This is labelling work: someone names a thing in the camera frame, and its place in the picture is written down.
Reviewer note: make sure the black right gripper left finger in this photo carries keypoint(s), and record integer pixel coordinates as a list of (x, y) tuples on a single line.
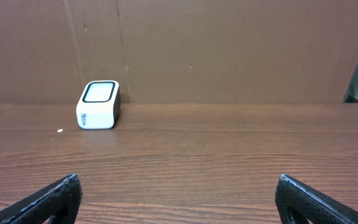
[(58, 202)]

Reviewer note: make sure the white barcode scanner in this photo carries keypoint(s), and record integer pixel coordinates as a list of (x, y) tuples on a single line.
[(99, 105)]

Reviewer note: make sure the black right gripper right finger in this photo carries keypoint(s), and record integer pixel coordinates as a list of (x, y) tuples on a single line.
[(299, 203)]

